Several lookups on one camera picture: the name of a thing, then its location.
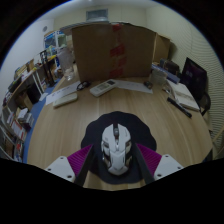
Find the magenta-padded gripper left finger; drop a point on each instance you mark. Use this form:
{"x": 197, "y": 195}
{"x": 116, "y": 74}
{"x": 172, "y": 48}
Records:
{"x": 61, "y": 166}

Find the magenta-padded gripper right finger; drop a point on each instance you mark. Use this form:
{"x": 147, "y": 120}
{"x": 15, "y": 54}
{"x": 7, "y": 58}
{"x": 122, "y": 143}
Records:
{"x": 166, "y": 165}

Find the white and silver computer mouse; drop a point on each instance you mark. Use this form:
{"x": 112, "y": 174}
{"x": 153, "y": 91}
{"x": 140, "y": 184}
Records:
{"x": 116, "y": 150}

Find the black scalloped mouse pad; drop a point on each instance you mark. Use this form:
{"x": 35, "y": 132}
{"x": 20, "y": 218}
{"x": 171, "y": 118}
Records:
{"x": 140, "y": 128}

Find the bookshelf unit with books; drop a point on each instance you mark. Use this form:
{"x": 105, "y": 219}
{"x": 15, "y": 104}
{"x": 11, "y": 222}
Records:
{"x": 11, "y": 136}

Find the black marker pen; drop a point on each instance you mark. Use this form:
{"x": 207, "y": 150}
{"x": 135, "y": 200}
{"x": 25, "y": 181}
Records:
{"x": 179, "y": 107}

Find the stack of books on floor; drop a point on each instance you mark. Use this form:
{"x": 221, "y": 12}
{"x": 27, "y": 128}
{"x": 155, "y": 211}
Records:
{"x": 25, "y": 117}

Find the white open notebook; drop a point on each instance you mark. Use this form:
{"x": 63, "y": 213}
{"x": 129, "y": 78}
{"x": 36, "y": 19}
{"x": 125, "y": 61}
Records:
{"x": 185, "y": 96}

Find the black office chair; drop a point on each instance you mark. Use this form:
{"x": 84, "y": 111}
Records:
{"x": 206, "y": 103}

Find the brown cardboard box under desk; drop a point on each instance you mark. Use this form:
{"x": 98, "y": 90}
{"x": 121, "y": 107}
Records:
{"x": 22, "y": 100}

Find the black bin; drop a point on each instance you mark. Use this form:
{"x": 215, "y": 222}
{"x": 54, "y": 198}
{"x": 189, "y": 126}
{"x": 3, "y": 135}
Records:
{"x": 33, "y": 93}

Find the plain white paper sheet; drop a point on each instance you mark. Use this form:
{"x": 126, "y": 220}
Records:
{"x": 133, "y": 86}

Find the clear plastic cup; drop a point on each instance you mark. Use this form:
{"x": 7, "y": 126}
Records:
{"x": 158, "y": 78}

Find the white remote control with display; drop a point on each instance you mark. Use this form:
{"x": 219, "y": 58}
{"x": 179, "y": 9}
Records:
{"x": 103, "y": 88}

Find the blue folder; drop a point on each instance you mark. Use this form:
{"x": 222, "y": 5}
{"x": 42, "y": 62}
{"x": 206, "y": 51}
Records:
{"x": 171, "y": 76}

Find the black monitor with purple screen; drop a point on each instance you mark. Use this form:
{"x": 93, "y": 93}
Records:
{"x": 194, "y": 76}

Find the wooden side desk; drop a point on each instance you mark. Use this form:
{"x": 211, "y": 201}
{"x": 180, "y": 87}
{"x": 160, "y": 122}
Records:
{"x": 25, "y": 78}

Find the black floor stand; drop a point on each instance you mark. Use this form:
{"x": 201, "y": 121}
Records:
{"x": 46, "y": 70}

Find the small open cardboard box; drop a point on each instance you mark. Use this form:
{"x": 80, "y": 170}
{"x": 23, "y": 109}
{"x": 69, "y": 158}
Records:
{"x": 162, "y": 48}

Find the large brown cardboard box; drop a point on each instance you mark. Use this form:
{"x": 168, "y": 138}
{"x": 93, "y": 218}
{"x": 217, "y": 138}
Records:
{"x": 96, "y": 50}

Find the blue and white display cabinet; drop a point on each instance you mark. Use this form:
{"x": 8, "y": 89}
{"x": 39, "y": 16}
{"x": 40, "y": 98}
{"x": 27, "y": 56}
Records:
{"x": 53, "y": 40}

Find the round grey wall fixture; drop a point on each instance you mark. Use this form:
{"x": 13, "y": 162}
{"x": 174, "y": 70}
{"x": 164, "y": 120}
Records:
{"x": 45, "y": 28}

